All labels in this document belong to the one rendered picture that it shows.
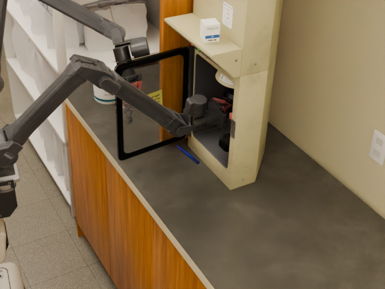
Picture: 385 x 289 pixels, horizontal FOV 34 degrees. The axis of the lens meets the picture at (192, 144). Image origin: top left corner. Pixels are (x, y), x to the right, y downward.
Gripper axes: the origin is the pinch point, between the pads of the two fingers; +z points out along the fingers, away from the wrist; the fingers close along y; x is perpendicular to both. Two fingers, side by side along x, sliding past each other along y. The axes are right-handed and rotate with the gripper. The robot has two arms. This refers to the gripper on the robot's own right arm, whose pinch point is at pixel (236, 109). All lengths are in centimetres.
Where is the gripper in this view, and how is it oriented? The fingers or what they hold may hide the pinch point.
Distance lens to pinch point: 233.1
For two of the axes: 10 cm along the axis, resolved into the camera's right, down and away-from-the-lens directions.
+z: 8.6, -2.6, 4.4
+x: -0.5, 8.1, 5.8
